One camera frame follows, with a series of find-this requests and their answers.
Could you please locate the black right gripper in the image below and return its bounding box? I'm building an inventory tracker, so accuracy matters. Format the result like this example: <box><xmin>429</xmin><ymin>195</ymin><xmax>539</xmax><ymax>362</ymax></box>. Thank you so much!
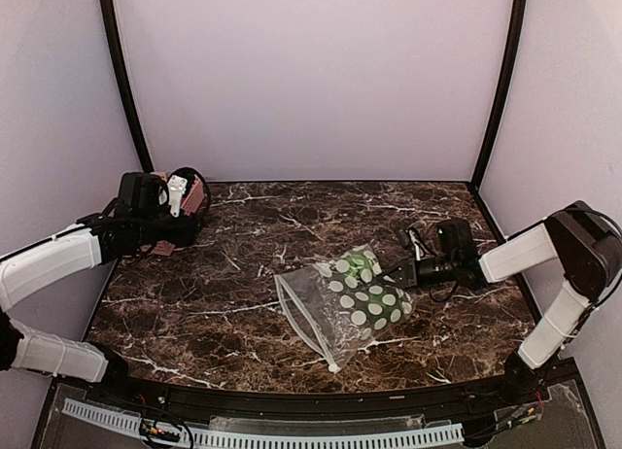
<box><xmin>377</xmin><ymin>253</ymin><xmax>459</xmax><ymax>289</ymax></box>

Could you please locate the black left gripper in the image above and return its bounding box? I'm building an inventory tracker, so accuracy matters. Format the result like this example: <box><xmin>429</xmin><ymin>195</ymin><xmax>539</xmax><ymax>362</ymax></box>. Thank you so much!
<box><xmin>135</xmin><ymin>209</ymin><xmax>206</xmax><ymax>248</ymax></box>

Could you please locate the green fake vegetable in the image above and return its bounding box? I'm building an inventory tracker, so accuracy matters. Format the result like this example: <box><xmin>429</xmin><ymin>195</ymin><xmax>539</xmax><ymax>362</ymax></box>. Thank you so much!
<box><xmin>335</xmin><ymin>249</ymin><xmax>404</xmax><ymax>330</ymax></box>

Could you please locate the clear polka dot zip bag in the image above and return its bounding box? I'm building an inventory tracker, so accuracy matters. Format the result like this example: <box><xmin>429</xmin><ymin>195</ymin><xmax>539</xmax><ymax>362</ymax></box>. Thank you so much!
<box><xmin>274</xmin><ymin>244</ymin><xmax>414</xmax><ymax>373</ymax></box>

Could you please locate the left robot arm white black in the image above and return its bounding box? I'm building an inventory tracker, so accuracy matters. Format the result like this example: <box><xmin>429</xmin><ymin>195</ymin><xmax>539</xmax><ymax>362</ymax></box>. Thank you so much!
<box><xmin>1</xmin><ymin>167</ymin><xmax>211</xmax><ymax>406</ymax></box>

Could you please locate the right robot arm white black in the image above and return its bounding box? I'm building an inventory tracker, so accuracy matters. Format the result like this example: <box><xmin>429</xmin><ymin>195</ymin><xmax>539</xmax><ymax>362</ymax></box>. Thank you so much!
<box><xmin>379</xmin><ymin>200</ymin><xmax>621</xmax><ymax>404</ymax></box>

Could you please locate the pink perforated plastic basket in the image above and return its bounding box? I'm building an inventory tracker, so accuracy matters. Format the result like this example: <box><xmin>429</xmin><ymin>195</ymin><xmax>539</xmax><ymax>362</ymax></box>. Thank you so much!
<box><xmin>151</xmin><ymin>167</ymin><xmax>211</xmax><ymax>256</ymax></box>

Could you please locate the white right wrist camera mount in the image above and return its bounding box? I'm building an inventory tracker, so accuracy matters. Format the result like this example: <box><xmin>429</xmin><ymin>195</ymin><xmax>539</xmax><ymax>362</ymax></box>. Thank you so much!
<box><xmin>406</xmin><ymin>226</ymin><xmax>431</xmax><ymax>260</ymax></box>

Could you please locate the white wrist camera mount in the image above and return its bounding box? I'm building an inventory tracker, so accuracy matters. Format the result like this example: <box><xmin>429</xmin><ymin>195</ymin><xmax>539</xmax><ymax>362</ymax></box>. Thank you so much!
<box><xmin>167</xmin><ymin>175</ymin><xmax>188</xmax><ymax>218</ymax></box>
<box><xmin>406</xmin><ymin>226</ymin><xmax>431</xmax><ymax>260</ymax></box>

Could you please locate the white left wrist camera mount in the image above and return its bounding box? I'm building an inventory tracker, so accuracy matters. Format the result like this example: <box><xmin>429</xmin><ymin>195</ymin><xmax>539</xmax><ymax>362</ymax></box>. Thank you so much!
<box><xmin>167</xmin><ymin>175</ymin><xmax>188</xmax><ymax>218</ymax></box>

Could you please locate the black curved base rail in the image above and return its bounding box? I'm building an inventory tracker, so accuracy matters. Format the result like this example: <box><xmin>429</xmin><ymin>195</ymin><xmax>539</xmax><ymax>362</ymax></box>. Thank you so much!
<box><xmin>82</xmin><ymin>356</ymin><xmax>579</xmax><ymax>424</ymax></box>

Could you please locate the white slotted cable duct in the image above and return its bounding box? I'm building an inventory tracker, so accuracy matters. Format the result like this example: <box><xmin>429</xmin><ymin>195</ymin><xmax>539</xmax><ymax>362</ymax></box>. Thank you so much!
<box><xmin>61</xmin><ymin>398</ymin><xmax>465</xmax><ymax>448</ymax></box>

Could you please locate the left black frame post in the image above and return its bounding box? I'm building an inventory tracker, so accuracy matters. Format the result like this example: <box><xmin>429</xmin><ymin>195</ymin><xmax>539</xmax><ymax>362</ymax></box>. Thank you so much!
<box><xmin>99</xmin><ymin>0</ymin><xmax>155</xmax><ymax>172</ymax></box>

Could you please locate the black frame post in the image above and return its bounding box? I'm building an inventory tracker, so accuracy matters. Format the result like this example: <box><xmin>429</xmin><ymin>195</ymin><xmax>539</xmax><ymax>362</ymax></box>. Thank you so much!
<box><xmin>99</xmin><ymin>0</ymin><xmax>155</xmax><ymax>172</ymax></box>
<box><xmin>468</xmin><ymin>0</ymin><xmax>530</xmax><ymax>190</ymax></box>

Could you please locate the right black frame post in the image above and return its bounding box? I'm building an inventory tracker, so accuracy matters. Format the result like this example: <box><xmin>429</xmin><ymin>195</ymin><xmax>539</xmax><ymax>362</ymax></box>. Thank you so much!
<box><xmin>468</xmin><ymin>0</ymin><xmax>530</xmax><ymax>190</ymax></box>

